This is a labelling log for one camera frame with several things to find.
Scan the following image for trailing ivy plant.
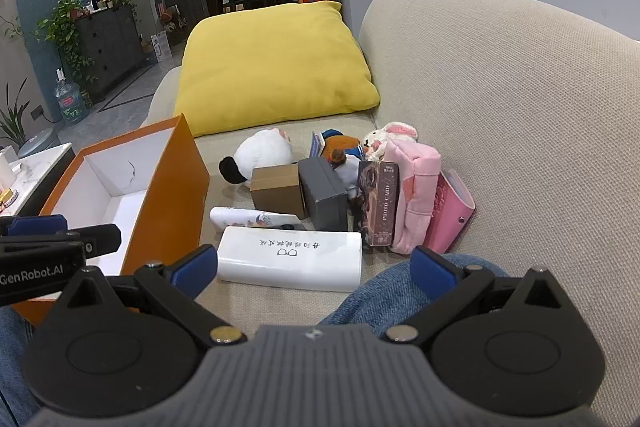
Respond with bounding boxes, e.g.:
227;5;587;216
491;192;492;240
35;0;98;82

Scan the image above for pink fabric pouch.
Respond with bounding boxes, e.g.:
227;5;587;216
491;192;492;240
382;139;442;255

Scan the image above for orange cardboard storage box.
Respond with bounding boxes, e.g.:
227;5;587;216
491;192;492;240
11;113;211;328

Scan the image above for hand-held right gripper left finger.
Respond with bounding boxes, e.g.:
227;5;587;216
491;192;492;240
52;244;247;348

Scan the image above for large water jug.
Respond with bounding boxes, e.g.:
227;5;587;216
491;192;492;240
54;77;90;125

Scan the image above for white and black panda plush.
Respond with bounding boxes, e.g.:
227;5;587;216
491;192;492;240
218;128;296;185

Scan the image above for yellow pillow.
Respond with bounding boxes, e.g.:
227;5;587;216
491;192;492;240
172;1;381;138

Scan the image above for person's left leg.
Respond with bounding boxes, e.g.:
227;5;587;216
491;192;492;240
0;306;43;427

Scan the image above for beige fabric sofa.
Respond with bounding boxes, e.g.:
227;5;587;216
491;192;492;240
140;0;640;427

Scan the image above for dark low cabinet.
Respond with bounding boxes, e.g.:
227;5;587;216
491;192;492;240
164;0;207;25

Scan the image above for dark photo card box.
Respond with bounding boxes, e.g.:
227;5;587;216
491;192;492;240
352;160;401;249

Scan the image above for white glasses case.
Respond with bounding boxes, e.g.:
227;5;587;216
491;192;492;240
216;226;363;293

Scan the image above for dark wooden sideboard cabinet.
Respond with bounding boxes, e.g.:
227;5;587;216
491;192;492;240
75;2;146;102

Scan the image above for grey round floor appliance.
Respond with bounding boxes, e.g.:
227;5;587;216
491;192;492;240
19;129;60;156

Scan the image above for white floral print tube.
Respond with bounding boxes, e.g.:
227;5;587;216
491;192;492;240
209;206;303;234

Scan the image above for grey rectangular box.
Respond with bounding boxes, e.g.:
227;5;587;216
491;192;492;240
297;157;349;232

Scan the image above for brown bear plush sailor outfit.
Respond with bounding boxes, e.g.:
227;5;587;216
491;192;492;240
320;129;363;198

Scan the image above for pink snap card holder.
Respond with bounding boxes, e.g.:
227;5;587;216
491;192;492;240
425;169;477;255

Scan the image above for white marble coffee table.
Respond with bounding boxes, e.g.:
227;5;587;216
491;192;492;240
0;142;76;217

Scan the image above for white floor sign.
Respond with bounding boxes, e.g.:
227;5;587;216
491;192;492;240
151;32;172;65

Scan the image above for green leafy floor plant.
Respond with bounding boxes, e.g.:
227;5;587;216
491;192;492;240
0;79;31;148

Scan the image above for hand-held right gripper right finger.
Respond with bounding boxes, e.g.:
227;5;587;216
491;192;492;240
385;245;581;345

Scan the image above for white cup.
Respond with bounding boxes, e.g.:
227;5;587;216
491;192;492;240
0;147;18;188

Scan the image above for white crochet bunny doll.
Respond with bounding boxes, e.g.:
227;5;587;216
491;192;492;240
361;122;418;162

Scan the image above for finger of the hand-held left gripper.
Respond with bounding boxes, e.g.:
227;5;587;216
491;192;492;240
0;224;122;260
0;215;69;238

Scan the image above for small brown cardboard box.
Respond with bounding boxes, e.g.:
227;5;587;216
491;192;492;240
250;163;307;220

